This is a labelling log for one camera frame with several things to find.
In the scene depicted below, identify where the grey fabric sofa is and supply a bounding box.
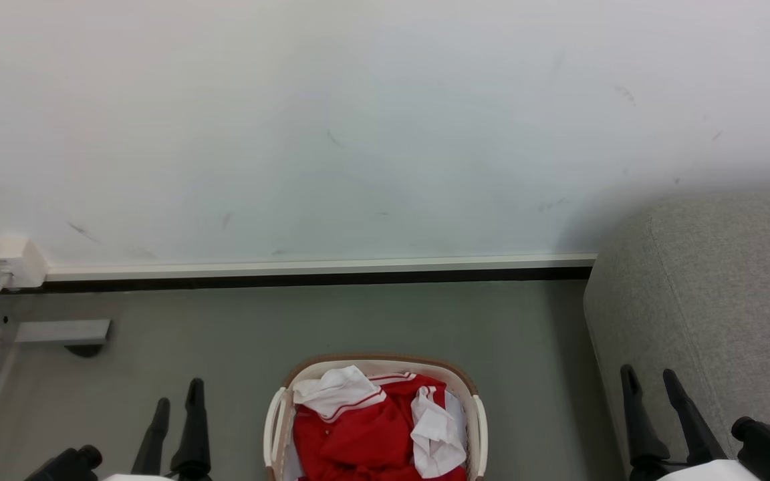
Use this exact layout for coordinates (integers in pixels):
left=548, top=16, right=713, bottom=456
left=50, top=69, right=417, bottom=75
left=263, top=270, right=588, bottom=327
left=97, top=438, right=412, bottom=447
left=583, top=190, right=770, bottom=481

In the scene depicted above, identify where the grey metal frame leg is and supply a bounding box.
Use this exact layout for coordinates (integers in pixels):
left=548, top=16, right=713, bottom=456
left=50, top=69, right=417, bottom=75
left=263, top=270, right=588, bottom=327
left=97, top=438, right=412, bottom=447
left=0, top=251, right=113, bottom=348

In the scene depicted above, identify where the white wall socket box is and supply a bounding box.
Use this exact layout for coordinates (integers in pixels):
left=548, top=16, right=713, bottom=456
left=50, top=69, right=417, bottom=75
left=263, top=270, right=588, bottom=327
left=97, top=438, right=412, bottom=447
left=0, top=233, right=49, bottom=290

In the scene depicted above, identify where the red garment with white trim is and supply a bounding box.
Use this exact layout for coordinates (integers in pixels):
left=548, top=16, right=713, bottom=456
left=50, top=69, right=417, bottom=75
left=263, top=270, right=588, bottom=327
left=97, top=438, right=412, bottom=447
left=291, top=365, right=469, bottom=481

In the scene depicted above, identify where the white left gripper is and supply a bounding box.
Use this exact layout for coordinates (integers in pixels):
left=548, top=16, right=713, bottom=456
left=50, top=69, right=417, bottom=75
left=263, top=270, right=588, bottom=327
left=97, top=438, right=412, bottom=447
left=102, top=378, right=213, bottom=481

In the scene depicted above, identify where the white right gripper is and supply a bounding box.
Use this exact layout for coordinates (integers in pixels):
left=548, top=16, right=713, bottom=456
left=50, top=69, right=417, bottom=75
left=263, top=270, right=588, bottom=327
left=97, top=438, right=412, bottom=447
left=620, top=364, right=755, bottom=481

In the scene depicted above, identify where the white laundry basket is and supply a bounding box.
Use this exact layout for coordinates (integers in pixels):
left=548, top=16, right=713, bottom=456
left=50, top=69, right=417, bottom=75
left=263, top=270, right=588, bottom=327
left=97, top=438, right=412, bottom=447
left=263, top=353, right=490, bottom=481

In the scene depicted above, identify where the white baseboard strip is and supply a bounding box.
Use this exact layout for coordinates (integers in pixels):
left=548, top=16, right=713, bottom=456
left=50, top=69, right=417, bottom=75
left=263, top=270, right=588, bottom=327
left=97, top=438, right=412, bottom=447
left=44, top=252, right=599, bottom=282

